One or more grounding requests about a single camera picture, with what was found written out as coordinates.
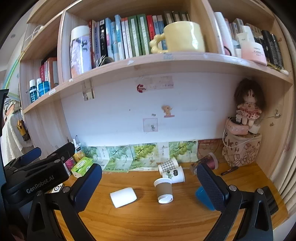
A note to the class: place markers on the white purple thermos bottle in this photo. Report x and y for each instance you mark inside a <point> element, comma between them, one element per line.
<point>79,53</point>

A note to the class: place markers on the white plant print cup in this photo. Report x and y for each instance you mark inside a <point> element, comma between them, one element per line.
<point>175,175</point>

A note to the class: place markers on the pale pink wall paper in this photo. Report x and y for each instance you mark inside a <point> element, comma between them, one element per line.
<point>159,82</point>

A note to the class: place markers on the white hanging garment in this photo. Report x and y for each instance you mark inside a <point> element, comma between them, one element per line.
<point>9,139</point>

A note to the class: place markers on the blue cup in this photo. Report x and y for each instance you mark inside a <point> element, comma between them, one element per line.
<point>203,200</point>

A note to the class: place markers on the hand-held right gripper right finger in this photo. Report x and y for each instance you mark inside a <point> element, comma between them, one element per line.
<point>211,187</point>

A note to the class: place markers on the square faded wall sticker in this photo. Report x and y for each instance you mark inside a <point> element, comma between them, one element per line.
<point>150,125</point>

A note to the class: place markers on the pale curtain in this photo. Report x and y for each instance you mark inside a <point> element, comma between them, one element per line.
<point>288,129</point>

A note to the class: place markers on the white cosmetic tube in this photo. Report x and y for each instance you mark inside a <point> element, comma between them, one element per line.
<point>245,37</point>

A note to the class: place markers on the checked paper cup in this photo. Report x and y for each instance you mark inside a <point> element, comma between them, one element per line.
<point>167,165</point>

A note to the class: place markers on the brown printed card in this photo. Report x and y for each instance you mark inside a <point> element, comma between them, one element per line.
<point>208,146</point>

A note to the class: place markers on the pink white cosmetic jar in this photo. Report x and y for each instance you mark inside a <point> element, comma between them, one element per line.
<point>254,53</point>

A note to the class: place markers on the yellow hanging bag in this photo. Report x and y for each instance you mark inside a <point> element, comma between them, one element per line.
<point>22,129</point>

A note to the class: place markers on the blue bottle white cap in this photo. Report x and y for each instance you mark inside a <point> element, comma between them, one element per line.
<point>39,88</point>
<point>32,91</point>

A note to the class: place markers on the brown hair doll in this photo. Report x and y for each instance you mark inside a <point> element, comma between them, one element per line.
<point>248,102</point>

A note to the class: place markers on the cosmetics tubes and bottles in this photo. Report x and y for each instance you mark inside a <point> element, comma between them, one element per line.
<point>237,25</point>

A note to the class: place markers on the dark red cup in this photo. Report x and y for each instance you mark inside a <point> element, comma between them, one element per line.
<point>209,161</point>

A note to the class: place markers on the black cosmetic bottles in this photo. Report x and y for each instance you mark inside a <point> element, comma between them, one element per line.
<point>274,49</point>

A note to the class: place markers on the brown letter print box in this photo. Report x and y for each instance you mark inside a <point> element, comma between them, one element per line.
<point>242,150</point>

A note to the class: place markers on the wooden bookshelf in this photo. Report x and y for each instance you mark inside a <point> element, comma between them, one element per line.
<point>161,63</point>

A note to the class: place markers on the black pen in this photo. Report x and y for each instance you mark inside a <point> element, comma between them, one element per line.
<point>229,170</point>

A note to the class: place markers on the red wall sticker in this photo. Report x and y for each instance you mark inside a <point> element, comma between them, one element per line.
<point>140,88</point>

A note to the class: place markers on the yellow ceramic mug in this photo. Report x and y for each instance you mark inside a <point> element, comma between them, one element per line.
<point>185,37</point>

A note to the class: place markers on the green tissue box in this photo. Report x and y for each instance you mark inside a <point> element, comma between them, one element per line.
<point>82,166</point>

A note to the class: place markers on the wooden clips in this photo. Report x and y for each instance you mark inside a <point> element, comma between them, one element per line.
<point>89,91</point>

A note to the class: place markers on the row of red books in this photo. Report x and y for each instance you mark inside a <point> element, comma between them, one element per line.
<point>49,71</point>

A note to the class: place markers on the pink label can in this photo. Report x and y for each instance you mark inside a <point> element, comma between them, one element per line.
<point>69,165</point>

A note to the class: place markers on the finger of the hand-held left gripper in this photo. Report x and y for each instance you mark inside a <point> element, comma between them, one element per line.
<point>60,150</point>
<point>32,154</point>

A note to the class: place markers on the small silver device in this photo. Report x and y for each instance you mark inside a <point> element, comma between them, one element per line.
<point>56,188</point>

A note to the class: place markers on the bear wall sticker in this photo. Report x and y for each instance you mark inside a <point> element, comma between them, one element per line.
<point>167,110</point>

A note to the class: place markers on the brown sleeve paper cup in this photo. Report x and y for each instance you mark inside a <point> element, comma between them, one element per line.
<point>164,188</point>

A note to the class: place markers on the row of leaf print boxes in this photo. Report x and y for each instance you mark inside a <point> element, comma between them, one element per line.
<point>141,154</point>

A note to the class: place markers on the white rectangular box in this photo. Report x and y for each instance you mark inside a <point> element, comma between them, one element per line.
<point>123,197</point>

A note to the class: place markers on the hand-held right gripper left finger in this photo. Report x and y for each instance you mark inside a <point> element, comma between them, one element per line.
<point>89,185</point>

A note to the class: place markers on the tall white bottle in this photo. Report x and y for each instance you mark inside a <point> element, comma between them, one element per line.
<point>220,32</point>

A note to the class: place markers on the row of upright books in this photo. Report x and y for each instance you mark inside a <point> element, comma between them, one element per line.
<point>134,37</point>

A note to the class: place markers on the blue box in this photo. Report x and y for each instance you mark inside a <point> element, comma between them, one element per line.
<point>47,87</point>

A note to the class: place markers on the pink case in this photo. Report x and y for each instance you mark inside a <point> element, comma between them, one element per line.
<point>237,128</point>

